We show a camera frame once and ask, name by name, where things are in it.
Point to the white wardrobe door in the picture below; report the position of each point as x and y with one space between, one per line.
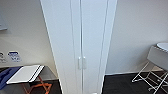
93 33
60 33

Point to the white wardrobe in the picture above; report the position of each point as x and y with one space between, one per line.
111 20

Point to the orange folding legs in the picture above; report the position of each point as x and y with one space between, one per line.
45 87

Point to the pale blue padded board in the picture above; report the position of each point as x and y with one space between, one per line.
163 46

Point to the small white wall sign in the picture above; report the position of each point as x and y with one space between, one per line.
2 57

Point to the grey wall panel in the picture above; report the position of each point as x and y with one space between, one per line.
2 21

